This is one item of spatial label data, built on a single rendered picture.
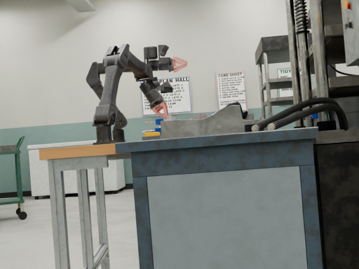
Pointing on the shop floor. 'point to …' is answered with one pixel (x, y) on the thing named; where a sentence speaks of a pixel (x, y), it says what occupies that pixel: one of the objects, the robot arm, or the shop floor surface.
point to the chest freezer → (38, 174)
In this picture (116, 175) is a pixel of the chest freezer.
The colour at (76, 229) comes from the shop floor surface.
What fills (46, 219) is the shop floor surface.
